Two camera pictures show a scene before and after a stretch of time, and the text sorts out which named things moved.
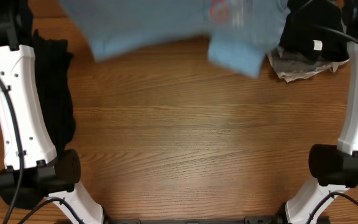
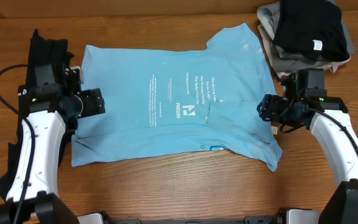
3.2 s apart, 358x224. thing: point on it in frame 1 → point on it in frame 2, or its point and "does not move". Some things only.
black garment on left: (52, 60) does not move
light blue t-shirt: (243, 33) → (166, 99)
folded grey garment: (284, 60) does not move
